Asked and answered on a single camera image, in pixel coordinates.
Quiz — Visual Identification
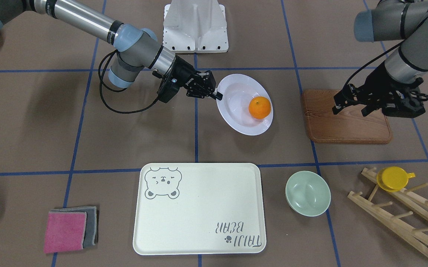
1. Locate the pink cloth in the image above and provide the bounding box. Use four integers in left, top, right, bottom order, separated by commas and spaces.
43, 211, 87, 254

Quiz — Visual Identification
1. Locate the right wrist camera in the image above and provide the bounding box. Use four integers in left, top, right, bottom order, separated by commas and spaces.
157, 78, 180, 103

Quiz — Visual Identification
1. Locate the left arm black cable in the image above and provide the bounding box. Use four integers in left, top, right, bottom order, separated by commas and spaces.
342, 41, 403, 93

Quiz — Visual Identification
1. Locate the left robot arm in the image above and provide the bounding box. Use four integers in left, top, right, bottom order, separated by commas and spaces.
332, 0, 428, 118

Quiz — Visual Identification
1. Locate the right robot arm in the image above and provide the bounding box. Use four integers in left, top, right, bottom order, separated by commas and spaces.
0, 0, 223, 103

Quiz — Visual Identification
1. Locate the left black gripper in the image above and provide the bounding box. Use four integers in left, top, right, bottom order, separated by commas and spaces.
332, 66, 422, 117

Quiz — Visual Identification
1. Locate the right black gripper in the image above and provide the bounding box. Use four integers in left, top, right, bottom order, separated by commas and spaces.
164, 56, 223, 101

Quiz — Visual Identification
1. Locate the wooden drying rack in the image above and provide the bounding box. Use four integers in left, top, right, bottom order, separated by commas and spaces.
348, 168, 428, 258

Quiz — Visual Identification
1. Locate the orange fruit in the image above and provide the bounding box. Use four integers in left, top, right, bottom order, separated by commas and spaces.
248, 96, 272, 119

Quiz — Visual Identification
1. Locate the grey cloth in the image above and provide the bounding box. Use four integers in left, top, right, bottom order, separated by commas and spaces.
51, 206, 97, 249

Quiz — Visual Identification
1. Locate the cream bear tray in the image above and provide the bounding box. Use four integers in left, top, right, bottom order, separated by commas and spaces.
133, 163, 267, 256

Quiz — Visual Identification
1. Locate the wooden cutting board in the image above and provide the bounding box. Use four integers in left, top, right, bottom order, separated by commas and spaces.
301, 89, 393, 144

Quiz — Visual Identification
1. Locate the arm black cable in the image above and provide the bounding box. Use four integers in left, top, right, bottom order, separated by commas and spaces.
98, 50, 160, 114
342, 41, 403, 93

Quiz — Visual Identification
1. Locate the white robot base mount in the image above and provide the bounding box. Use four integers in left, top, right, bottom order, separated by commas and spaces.
162, 0, 229, 54

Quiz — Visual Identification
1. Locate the yellow mug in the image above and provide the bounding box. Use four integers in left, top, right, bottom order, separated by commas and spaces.
376, 166, 416, 192

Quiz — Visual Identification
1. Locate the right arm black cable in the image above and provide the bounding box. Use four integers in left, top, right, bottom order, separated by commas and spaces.
98, 50, 160, 114

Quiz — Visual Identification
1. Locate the green bowl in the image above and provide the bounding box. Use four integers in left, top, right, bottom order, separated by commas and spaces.
285, 171, 331, 217

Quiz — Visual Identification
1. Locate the white round plate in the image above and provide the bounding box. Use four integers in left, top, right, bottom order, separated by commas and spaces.
216, 74, 273, 136

